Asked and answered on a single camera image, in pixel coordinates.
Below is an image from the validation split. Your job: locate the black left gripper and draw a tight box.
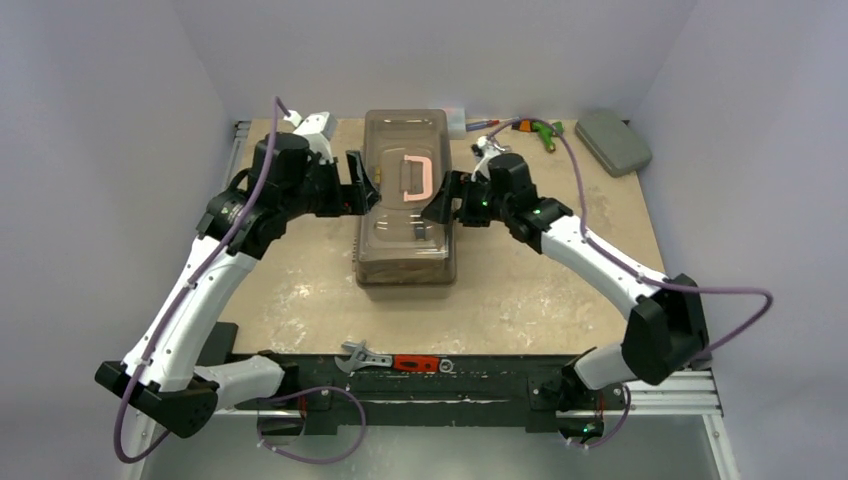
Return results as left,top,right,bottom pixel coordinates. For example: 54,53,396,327
281,149,380,221

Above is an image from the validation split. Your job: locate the beige translucent plastic toolbox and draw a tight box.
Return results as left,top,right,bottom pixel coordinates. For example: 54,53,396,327
354,109,456,289

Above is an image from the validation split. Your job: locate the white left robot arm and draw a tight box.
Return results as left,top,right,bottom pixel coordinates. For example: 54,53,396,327
95,133,380,438

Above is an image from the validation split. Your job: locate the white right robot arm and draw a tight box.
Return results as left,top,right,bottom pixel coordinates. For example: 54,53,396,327
422,153,709,407

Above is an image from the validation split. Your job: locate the clear small parts box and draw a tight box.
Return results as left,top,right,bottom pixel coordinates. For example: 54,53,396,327
442,107,467,140

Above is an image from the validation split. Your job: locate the red blue small screwdriver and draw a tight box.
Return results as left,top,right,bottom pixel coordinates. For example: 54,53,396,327
465,119,501,132

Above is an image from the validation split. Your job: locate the grey plastic case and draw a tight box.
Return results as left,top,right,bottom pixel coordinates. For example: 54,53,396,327
575,109,653,178

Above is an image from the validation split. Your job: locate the black left side block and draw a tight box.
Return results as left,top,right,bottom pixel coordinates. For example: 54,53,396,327
196,322,239,367

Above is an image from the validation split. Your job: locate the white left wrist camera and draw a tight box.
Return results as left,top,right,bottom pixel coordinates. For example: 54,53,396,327
283,110,338,165

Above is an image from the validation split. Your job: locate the green orange hose nozzle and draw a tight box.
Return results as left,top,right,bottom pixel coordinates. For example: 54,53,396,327
511,117,564,153

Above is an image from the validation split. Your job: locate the red handled adjustable wrench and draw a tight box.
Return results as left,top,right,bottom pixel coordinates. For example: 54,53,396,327
334,340,454,374

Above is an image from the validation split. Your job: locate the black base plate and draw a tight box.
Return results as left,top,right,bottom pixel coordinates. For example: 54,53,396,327
235,354,625,437

